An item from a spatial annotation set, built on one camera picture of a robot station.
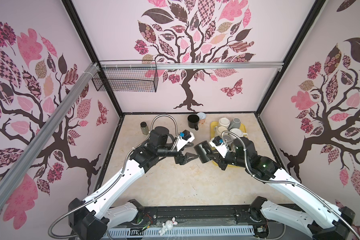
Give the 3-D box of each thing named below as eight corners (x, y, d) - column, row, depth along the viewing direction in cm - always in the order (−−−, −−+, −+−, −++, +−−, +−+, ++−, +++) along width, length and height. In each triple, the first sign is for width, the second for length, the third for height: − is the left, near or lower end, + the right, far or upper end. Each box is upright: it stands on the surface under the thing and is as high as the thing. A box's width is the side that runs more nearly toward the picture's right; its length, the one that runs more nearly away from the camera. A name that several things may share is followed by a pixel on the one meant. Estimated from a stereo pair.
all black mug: (188, 132, 109) (188, 125, 102) (187, 121, 116) (187, 114, 109) (198, 132, 109) (199, 125, 102) (198, 121, 116) (198, 114, 109)
